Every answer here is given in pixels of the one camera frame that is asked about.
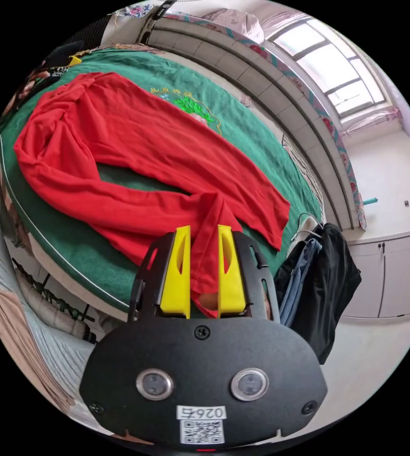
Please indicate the red pants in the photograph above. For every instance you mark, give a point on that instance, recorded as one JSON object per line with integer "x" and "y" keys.
{"x": 119, "y": 124}

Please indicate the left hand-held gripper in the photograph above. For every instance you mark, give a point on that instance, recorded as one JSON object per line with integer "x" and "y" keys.
{"x": 61, "y": 53}

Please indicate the hanging black and blue clothes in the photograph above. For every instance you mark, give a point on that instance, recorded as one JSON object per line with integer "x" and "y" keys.
{"x": 333, "y": 285}

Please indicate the window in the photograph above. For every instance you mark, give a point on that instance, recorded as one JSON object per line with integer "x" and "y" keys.
{"x": 333, "y": 67}

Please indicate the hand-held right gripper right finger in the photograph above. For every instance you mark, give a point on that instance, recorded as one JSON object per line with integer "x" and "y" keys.
{"x": 231, "y": 285}

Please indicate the white cupboard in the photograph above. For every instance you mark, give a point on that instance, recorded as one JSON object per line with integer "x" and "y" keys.
{"x": 404, "y": 274}

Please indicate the tiled platform with floral sheet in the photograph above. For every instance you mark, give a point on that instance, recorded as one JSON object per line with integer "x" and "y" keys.
{"x": 262, "y": 82}

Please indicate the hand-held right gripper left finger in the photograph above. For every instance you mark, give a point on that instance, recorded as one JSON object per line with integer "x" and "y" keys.
{"x": 174, "y": 281}

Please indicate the person's left forearm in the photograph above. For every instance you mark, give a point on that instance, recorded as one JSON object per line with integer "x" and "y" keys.
{"x": 30, "y": 83}

